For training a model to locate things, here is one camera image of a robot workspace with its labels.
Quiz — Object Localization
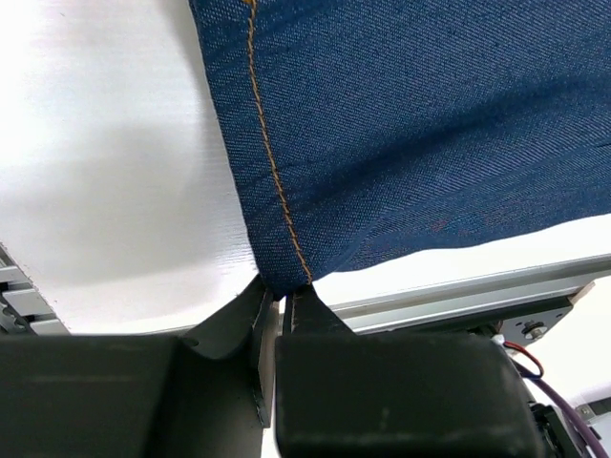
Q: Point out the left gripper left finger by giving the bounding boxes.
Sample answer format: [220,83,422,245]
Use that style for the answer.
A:
[1,279,273,457]

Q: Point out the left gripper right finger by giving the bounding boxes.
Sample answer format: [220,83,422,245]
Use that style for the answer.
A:
[275,286,546,457]

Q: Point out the dark blue denim trousers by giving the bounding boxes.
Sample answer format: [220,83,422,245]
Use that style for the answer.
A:
[190,1,610,296]

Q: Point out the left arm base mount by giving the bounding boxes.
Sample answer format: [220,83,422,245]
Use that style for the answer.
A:
[467,281,611,458]

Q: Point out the left aluminium rail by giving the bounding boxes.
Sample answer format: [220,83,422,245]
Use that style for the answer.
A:
[1,245,69,335]

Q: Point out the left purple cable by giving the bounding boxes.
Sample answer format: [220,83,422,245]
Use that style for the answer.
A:
[537,376,610,458]

